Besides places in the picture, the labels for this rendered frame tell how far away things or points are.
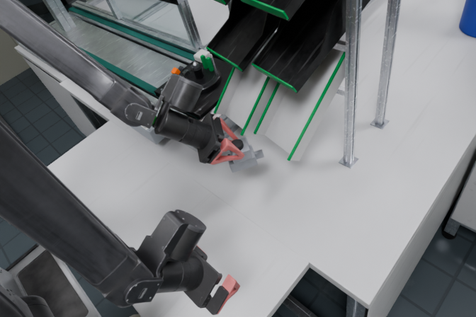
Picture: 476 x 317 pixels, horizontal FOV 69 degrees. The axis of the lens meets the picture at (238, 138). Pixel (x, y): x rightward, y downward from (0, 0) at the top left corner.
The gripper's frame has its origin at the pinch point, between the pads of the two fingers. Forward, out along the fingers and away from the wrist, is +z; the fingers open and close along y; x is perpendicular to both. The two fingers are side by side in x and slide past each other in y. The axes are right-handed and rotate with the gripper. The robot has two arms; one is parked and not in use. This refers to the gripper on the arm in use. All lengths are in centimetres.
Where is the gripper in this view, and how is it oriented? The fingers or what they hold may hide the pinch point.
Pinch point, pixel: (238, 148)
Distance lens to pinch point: 79.9
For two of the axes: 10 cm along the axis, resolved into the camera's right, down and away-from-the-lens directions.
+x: -5.7, 6.7, 4.8
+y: -2.0, -6.8, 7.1
